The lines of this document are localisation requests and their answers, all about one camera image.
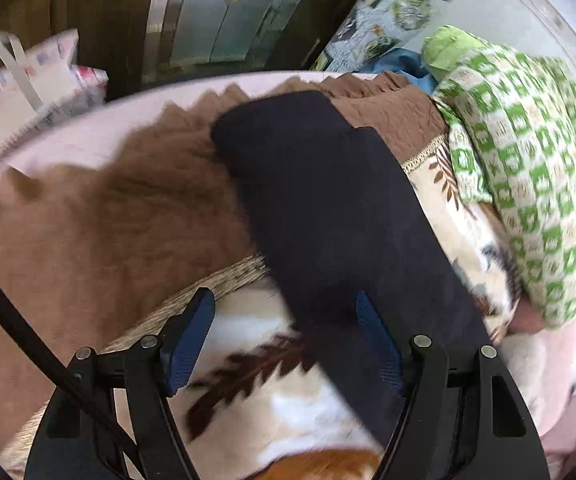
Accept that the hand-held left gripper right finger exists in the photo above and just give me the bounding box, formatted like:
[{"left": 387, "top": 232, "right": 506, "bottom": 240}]
[{"left": 355, "top": 290, "right": 551, "bottom": 480}]

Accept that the white paper bag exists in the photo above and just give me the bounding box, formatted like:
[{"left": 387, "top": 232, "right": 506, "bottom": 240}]
[{"left": 0, "top": 27, "right": 81, "bottom": 193}]

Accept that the black garment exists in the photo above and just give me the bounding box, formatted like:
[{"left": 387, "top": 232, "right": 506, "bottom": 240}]
[{"left": 210, "top": 91, "right": 491, "bottom": 448}]

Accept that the floral printed cloth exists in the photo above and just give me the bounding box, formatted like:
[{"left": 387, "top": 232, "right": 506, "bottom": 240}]
[{"left": 312, "top": 0, "right": 475, "bottom": 75}]

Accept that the glass door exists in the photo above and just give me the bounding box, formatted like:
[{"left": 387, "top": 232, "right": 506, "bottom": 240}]
[{"left": 143, "top": 0, "right": 330, "bottom": 86}]

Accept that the black cable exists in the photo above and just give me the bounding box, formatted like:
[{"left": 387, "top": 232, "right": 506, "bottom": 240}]
[{"left": 0, "top": 247, "right": 141, "bottom": 480}]

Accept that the blue cloth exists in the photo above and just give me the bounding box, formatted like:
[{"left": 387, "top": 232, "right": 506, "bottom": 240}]
[{"left": 358, "top": 50, "right": 440, "bottom": 95}]

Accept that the red white plastic bag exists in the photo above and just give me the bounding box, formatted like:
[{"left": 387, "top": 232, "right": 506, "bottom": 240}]
[{"left": 70, "top": 64, "right": 110, "bottom": 107}]

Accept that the white fluffy cloth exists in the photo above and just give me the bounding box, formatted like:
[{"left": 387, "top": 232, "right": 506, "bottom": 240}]
[{"left": 497, "top": 332, "right": 576, "bottom": 433}]

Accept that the leaf print plush blanket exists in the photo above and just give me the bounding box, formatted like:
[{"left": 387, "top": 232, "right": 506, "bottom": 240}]
[{"left": 0, "top": 72, "right": 524, "bottom": 480}]

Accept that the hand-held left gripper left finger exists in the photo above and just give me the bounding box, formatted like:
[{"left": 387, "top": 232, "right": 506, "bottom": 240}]
[{"left": 24, "top": 287, "right": 217, "bottom": 480}]

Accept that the green white patterned cloth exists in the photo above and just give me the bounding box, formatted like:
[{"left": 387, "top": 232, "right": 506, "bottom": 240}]
[{"left": 420, "top": 25, "right": 576, "bottom": 331}]

